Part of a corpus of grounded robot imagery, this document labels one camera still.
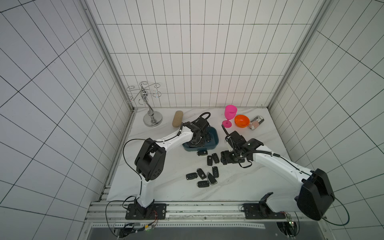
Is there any black car key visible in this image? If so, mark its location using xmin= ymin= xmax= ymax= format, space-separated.
xmin=197 ymin=181 xmax=210 ymax=188
xmin=197 ymin=150 xmax=208 ymax=157
xmin=212 ymin=153 xmax=220 ymax=164
xmin=186 ymin=173 xmax=199 ymax=181
xmin=207 ymin=156 xmax=213 ymax=166
xmin=197 ymin=168 xmax=207 ymax=180
xmin=212 ymin=167 xmax=219 ymax=178

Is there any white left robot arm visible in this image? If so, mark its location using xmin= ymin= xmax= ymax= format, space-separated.
xmin=135 ymin=116 xmax=210 ymax=209

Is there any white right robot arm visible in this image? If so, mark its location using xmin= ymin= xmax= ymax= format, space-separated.
xmin=221 ymin=131 xmax=337 ymax=221

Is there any teal storage box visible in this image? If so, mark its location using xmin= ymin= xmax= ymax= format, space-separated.
xmin=183 ymin=127 xmax=219 ymax=152

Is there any black car key top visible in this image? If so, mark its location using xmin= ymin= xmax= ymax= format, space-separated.
xmin=197 ymin=150 xmax=208 ymax=157

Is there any silver edged smart key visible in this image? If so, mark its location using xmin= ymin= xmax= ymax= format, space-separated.
xmin=207 ymin=173 xmax=217 ymax=185

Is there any orange plastic bowl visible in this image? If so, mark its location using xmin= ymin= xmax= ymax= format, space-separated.
xmin=234 ymin=115 xmax=250 ymax=128

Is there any beige glasses case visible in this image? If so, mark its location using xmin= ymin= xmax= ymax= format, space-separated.
xmin=172 ymin=111 xmax=184 ymax=128

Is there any striped drink can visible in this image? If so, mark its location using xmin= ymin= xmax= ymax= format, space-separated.
xmin=248 ymin=116 xmax=265 ymax=131

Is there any pink plastic goblet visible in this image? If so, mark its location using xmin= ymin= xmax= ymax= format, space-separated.
xmin=222 ymin=105 xmax=238 ymax=128

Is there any silver metal cup stand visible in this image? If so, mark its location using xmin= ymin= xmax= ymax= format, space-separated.
xmin=126 ymin=81 xmax=163 ymax=127

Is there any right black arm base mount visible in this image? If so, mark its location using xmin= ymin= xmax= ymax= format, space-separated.
xmin=241 ymin=192 xmax=286 ymax=220

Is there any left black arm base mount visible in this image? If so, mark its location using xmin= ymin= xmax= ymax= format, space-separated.
xmin=125 ymin=200 xmax=167 ymax=220

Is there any aluminium mounting rail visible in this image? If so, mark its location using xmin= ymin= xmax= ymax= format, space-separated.
xmin=85 ymin=202 xmax=313 ymax=230

